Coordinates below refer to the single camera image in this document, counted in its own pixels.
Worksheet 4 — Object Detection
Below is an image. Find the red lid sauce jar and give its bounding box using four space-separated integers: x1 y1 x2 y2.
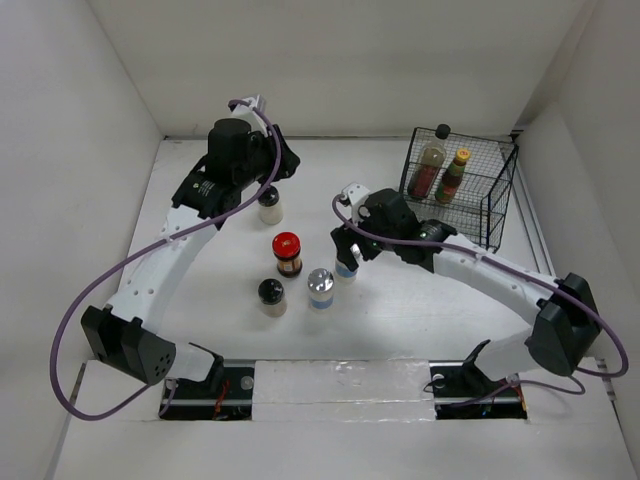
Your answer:
271 232 303 278

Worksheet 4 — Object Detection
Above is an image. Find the black cap shaker near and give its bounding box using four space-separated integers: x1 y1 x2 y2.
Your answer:
258 278 287 318

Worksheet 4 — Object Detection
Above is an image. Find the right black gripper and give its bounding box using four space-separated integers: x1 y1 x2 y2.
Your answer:
331 209 399 271

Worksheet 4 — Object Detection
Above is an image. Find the black cap shaker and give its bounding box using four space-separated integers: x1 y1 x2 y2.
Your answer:
258 278 287 318
258 185 284 225

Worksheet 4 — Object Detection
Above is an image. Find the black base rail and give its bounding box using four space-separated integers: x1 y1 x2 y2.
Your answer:
159 360 528 423

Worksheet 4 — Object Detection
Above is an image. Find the black cap shaker far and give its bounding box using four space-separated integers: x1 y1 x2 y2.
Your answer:
258 185 284 225

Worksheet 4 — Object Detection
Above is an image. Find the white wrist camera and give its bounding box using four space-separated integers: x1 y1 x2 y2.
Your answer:
338 182 370 224
228 95 267 134

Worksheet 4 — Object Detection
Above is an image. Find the black wire rack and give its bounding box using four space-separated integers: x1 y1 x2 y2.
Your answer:
399 127 519 252

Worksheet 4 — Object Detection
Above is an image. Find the yellow cap chili sauce bottle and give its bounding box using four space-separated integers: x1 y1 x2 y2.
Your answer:
435 148 472 205

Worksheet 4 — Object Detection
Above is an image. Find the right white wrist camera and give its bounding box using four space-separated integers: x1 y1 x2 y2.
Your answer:
338 182 370 224

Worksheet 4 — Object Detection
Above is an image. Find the silver cap blue label shaker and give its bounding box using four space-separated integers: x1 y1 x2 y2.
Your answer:
307 268 335 312
334 258 358 284

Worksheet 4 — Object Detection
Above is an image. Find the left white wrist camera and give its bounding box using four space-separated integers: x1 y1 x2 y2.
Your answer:
228 95 267 134

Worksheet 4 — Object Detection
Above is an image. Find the tall dark sauce bottle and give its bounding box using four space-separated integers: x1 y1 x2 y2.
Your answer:
407 124 451 200

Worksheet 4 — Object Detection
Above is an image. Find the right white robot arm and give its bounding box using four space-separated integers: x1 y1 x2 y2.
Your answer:
331 184 602 394

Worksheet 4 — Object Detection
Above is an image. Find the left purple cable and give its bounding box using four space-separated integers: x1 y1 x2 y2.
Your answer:
51 98 281 424

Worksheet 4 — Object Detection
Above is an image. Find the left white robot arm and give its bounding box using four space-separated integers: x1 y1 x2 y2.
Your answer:
81 118 300 397

